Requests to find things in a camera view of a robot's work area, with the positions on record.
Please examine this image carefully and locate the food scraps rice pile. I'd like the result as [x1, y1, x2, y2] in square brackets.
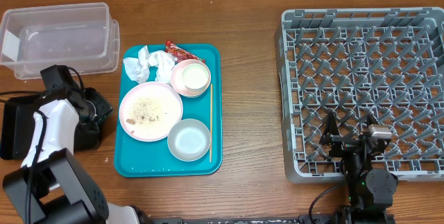
[126, 97, 167, 130]

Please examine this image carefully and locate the large pink plate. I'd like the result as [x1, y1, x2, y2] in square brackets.
[119, 82, 183, 142]

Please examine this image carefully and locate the white tissue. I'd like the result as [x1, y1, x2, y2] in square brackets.
[123, 46, 176, 84]

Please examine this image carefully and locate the black rectangular tray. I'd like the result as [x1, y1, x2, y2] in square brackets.
[1, 95, 101, 160]

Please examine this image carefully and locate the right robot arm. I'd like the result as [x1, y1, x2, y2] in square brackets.
[320, 111, 399, 223]

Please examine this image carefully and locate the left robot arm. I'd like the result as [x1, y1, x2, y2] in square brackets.
[3, 96, 142, 223]

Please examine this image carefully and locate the grey dishwasher rack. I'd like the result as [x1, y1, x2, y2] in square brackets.
[275, 7, 443, 183]

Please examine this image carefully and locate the clear plastic storage bin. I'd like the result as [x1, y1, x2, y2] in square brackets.
[1, 2, 120, 80]

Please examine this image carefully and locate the teal serving tray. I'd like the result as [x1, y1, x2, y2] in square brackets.
[114, 44, 223, 178]

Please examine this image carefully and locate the red snack wrapper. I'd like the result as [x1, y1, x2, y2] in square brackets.
[165, 41, 205, 63]

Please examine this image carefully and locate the grey bowl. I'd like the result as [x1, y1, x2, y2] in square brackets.
[167, 119, 211, 162]

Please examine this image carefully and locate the white cup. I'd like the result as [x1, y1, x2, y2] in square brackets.
[182, 63, 210, 92]

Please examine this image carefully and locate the wooden chopstick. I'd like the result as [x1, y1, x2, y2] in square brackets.
[209, 84, 213, 163]

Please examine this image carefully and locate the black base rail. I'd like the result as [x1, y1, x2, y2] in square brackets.
[147, 214, 377, 224]

